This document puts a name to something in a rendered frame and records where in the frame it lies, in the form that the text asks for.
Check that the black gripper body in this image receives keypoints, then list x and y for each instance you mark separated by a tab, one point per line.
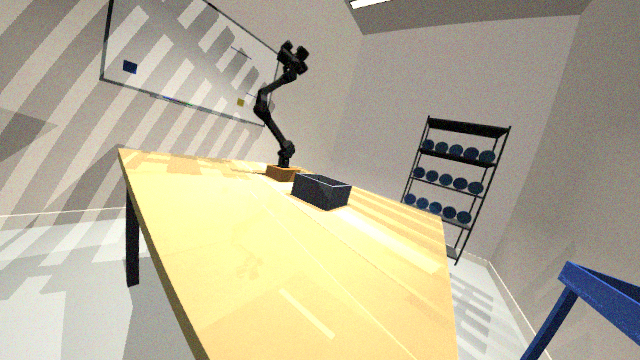
288	46

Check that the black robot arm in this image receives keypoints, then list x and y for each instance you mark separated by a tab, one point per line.
287	148

